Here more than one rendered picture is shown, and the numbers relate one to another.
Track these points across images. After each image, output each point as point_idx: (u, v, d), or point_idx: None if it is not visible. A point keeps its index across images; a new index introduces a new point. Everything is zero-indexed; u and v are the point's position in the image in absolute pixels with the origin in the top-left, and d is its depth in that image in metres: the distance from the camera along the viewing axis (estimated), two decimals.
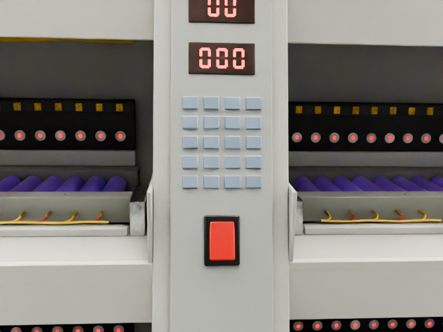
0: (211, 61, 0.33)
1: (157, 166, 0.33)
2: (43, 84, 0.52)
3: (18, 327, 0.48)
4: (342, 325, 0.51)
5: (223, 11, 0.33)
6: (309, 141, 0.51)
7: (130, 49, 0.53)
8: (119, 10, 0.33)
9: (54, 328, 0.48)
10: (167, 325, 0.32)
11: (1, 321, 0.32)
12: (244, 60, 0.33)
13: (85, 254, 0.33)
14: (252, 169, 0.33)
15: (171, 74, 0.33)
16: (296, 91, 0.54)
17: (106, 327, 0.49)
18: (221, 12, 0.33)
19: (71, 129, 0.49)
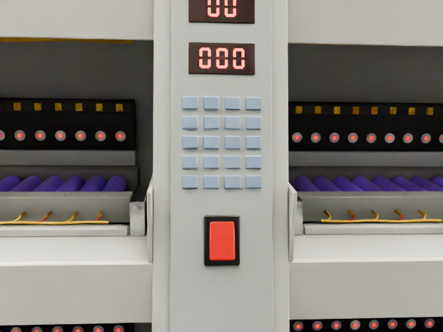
0: (211, 61, 0.33)
1: (157, 166, 0.33)
2: (43, 84, 0.52)
3: (18, 327, 0.48)
4: (342, 325, 0.51)
5: (223, 11, 0.33)
6: (309, 141, 0.51)
7: (130, 49, 0.53)
8: (119, 10, 0.33)
9: (54, 328, 0.48)
10: (167, 325, 0.32)
11: (1, 321, 0.32)
12: (244, 60, 0.33)
13: (85, 254, 0.33)
14: (252, 169, 0.33)
15: (171, 74, 0.33)
16: (296, 91, 0.54)
17: (106, 327, 0.49)
18: (221, 12, 0.33)
19: (71, 129, 0.49)
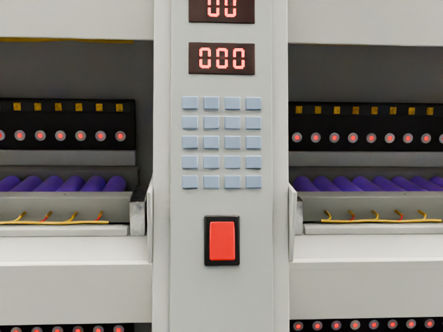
0: (211, 61, 0.33)
1: (157, 166, 0.33)
2: (43, 84, 0.52)
3: (18, 327, 0.48)
4: (342, 325, 0.51)
5: (223, 11, 0.33)
6: (309, 141, 0.51)
7: (130, 49, 0.53)
8: (119, 10, 0.33)
9: (54, 328, 0.48)
10: (167, 325, 0.32)
11: (1, 321, 0.32)
12: (244, 60, 0.33)
13: (85, 254, 0.33)
14: (252, 169, 0.33)
15: (171, 74, 0.33)
16: (296, 91, 0.54)
17: (106, 327, 0.49)
18: (221, 12, 0.33)
19: (71, 129, 0.49)
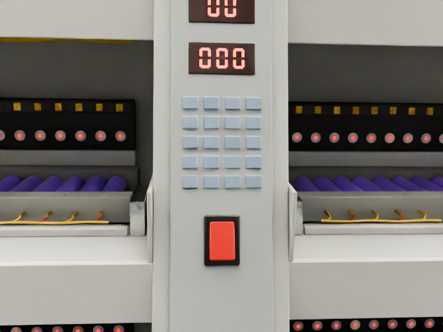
0: (211, 61, 0.33)
1: (157, 166, 0.33)
2: (43, 84, 0.52)
3: (18, 327, 0.48)
4: (342, 325, 0.51)
5: (223, 11, 0.33)
6: (309, 141, 0.51)
7: (130, 49, 0.53)
8: (119, 10, 0.33)
9: (54, 328, 0.48)
10: (167, 325, 0.32)
11: (1, 321, 0.32)
12: (244, 60, 0.33)
13: (85, 254, 0.33)
14: (252, 169, 0.33)
15: (171, 74, 0.33)
16: (296, 91, 0.54)
17: (106, 327, 0.49)
18: (221, 12, 0.33)
19: (71, 129, 0.49)
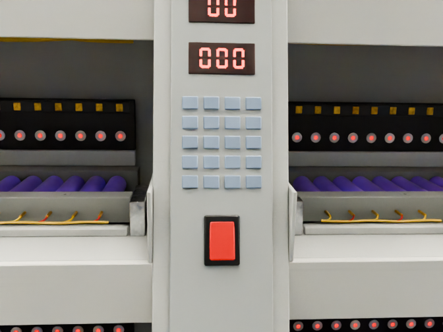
0: (211, 61, 0.33)
1: (157, 166, 0.33)
2: (43, 84, 0.52)
3: (18, 327, 0.48)
4: (342, 325, 0.51)
5: (223, 11, 0.33)
6: (309, 141, 0.51)
7: (130, 49, 0.53)
8: (119, 10, 0.33)
9: (54, 328, 0.48)
10: (167, 325, 0.32)
11: (1, 321, 0.32)
12: (244, 60, 0.33)
13: (85, 254, 0.33)
14: (252, 169, 0.33)
15: (171, 74, 0.33)
16: (296, 91, 0.54)
17: (106, 327, 0.49)
18: (221, 12, 0.33)
19: (71, 129, 0.49)
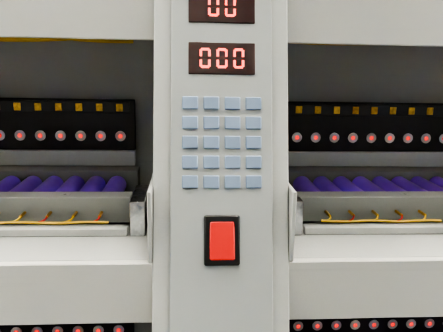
0: (211, 61, 0.33)
1: (157, 166, 0.33)
2: (43, 84, 0.52)
3: (18, 327, 0.48)
4: (342, 325, 0.51)
5: (223, 11, 0.33)
6: (309, 141, 0.51)
7: (130, 49, 0.53)
8: (119, 10, 0.33)
9: (54, 328, 0.48)
10: (167, 325, 0.32)
11: (1, 321, 0.32)
12: (244, 60, 0.33)
13: (85, 254, 0.33)
14: (252, 169, 0.33)
15: (171, 74, 0.33)
16: (296, 91, 0.54)
17: (106, 327, 0.49)
18: (221, 12, 0.33)
19: (71, 129, 0.49)
